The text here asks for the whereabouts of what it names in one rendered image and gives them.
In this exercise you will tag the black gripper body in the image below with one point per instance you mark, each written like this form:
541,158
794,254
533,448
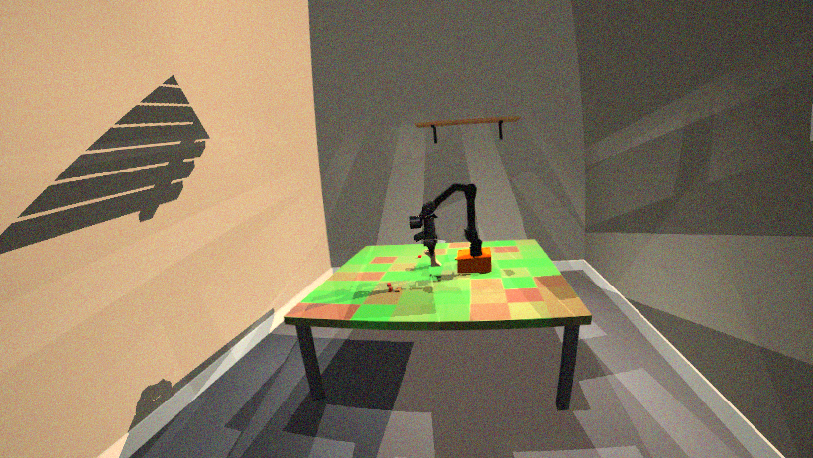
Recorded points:
430,235

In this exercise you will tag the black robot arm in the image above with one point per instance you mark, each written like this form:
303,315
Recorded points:
428,208

